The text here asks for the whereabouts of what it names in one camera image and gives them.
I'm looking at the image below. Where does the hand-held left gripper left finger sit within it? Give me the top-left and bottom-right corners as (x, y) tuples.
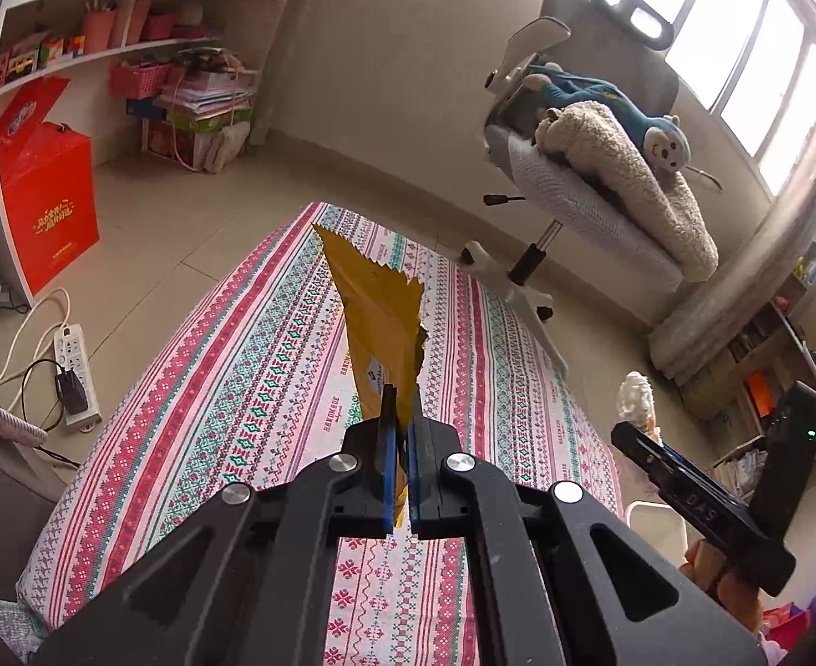
(29, 385), (398, 666)

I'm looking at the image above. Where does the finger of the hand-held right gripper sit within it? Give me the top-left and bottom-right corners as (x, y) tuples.
(610, 422), (686, 501)

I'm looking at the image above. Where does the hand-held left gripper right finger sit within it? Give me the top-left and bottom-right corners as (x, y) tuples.
(408, 388), (769, 666)

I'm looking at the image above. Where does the white trash bin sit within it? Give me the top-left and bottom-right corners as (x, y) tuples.
(626, 499), (690, 570)

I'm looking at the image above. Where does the yellow snack wrapper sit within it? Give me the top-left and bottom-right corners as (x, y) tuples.
(311, 223), (428, 532)

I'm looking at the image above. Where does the person's right hand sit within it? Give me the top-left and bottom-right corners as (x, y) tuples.
(681, 537), (766, 632)

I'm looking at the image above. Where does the orange box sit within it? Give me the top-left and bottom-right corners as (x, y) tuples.
(744, 371), (776, 417)

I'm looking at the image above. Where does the wooden shelf unit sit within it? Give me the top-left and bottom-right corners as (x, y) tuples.
(681, 243), (816, 487)

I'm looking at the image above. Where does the beige curtain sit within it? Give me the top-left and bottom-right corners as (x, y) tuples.
(647, 145), (816, 382)

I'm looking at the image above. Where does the patterned red green tablecloth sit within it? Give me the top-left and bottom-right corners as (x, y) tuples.
(16, 201), (624, 666)

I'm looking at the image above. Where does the beige fleece blanket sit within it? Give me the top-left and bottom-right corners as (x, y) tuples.
(534, 100), (719, 283)

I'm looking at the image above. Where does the grey office chair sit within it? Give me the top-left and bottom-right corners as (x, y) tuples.
(459, 0), (703, 376)

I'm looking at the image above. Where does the black power adapter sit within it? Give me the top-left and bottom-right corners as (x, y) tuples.
(54, 371), (90, 416)

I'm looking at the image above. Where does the white power strip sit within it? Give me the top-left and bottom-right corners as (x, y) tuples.
(54, 325), (102, 427)

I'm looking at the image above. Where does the white cloth bag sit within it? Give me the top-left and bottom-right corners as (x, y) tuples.
(203, 121), (251, 173)

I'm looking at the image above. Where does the blue monkey plush toy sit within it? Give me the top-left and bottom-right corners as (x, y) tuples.
(522, 62), (724, 191)

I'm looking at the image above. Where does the window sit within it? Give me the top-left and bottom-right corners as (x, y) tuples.
(515, 0), (816, 195)

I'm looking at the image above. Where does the pink storage box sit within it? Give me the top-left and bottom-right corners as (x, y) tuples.
(140, 118), (207, 160)

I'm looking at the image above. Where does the stack of papers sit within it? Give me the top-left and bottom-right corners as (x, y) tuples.
(154, 48), (256, 133)

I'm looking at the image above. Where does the red cardboard box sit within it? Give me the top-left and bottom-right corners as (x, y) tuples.
(0, 76), (100, 298)

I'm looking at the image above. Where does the pink plastic basket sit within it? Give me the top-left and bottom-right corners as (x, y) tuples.
(109, 61), (171, 99)

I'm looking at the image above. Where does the pink pen holder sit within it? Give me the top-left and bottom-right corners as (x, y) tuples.
(82, 0), (118, 53)

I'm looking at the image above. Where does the row of colourful small boxes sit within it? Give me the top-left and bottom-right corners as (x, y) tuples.
(0, 31), (86, 88)

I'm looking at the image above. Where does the black cable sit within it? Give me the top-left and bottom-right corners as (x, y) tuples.
(21, 359), (83, 469)

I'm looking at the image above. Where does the white cable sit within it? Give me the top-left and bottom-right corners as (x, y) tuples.
(0, 287), (72, 386)

